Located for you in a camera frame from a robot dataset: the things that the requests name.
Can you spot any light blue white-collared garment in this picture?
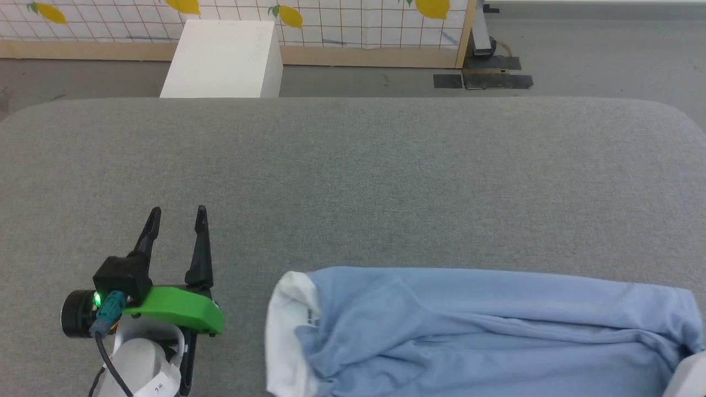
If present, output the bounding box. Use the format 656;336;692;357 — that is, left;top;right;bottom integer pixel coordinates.
265;266;706;397

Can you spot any grey metal stand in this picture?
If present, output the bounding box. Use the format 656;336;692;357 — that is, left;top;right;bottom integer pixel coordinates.
470;0;501;58

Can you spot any white box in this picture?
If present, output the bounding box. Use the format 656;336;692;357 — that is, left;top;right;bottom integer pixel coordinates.
159;20;284;99

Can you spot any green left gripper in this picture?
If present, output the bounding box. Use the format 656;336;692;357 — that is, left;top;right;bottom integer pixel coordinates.
122;205;224;337

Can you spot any black camera cable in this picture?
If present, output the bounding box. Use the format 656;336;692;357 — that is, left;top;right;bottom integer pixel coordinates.
88;292;134;397

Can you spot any lemon print grid screen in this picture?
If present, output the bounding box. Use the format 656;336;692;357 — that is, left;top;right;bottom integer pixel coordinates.
0;0;478;69

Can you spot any black floor tape patch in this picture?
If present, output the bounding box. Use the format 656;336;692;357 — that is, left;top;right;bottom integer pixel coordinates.
433;55;534;90

